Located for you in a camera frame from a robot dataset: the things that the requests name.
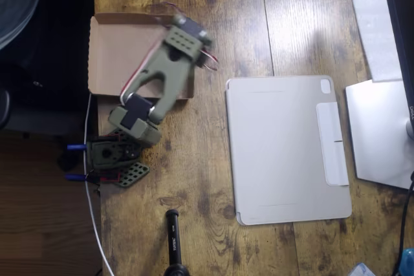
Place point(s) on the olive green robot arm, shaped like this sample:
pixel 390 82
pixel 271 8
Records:
pixel 174 72

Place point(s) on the cardboard tray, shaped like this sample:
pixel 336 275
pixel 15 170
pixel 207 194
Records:
pixel 113 59

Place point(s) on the tablet in grey cover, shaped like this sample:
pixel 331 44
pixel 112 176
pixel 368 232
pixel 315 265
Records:
pixel 291 166

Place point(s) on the white foam sheet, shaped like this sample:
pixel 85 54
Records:
pixel 372 14

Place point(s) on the silver monitor stand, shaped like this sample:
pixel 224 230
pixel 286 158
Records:
pixel 378 133

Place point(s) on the dark chair armrest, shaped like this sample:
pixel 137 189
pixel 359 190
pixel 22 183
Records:
pixel 4 108

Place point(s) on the black monitor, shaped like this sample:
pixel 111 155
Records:
pixel 401 14

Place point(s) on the white blue packet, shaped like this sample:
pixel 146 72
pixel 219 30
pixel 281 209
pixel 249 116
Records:
pixel 362 270

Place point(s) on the blue round object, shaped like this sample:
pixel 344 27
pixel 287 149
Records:
pixel 408 261

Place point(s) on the perforated olive base plate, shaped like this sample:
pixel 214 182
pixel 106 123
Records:
pixel 134 174

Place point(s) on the black camera pole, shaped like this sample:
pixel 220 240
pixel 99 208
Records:
pixel 174 243

